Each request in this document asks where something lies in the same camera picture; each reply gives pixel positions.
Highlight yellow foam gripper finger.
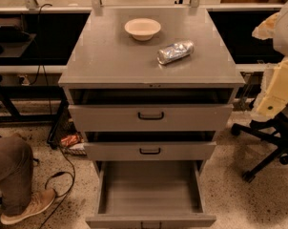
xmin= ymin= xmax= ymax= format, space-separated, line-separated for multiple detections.
xmin=256 ymin=57 xmax=288 ymax=117

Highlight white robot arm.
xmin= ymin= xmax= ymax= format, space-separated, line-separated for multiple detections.
xmin=252 ymin=2 xmax=288 ymax=119

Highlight grey middle drawer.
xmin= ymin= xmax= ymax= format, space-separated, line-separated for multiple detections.
xmin=84 ymin=142 xmax=216 ymax=161

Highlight grey drawer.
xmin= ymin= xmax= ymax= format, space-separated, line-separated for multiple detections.
xmin=84 ymin=142 xmax=216 ymax=161
xmin=86 ymin=160 xmax=216 ymax=229
xmin=69 ymin=104 xmax=233 ymax=132

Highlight grey top drawer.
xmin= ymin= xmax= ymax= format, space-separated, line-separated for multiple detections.
xmin=69 ymin=104 xmax=233 ymax=132

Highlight grey metal drawer cabinet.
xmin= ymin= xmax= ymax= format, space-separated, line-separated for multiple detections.
xmin=57 ymin=6 xmax=246 ymax=164

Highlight grey bottom drawer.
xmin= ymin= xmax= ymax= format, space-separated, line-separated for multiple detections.
xmin=86 ymin=160 xmax=216 ymax=229

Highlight black office chair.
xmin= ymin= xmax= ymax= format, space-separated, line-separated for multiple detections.
xmin=231 ymin=105 xmax=288 ymax=182

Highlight white paper bowl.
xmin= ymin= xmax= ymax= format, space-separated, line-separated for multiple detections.
xmin=124 ymin=18 xmax=161 ymax=41

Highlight orange snack packet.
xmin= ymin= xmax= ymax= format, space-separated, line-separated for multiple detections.
xmin=60 ymin=134 xmax=81 ymax=147

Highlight tan sneaker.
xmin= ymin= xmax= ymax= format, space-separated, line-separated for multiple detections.
xmin=0 ymin=188 xmax=56 ymax=225

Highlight person's leg brown trousers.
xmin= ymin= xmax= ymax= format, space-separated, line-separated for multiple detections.
xmin=0 ymin=136 xmax=33 ymax=217

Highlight black middle drawer handle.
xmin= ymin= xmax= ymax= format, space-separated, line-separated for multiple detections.
xmin=139 ymin=148 xmax=161 ymax=156

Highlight black drawer handle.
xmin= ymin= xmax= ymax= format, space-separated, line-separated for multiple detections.
xmin=137 ymin=112 xmax=165 ymax=120
xmin=139 ymin=148 xmax=161 ymax=156

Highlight black top drawer handle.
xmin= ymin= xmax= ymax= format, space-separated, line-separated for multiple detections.
xmin=137 ymin=112 xmax=165 ymax=120

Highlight black wire basket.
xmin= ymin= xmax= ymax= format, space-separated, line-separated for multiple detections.
xmin=47 ymin=106 xmax=75 ymax=150

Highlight black floor cable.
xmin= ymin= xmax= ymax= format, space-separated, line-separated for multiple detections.
xmin=38 ymin=146 xmax=77 ymax=229

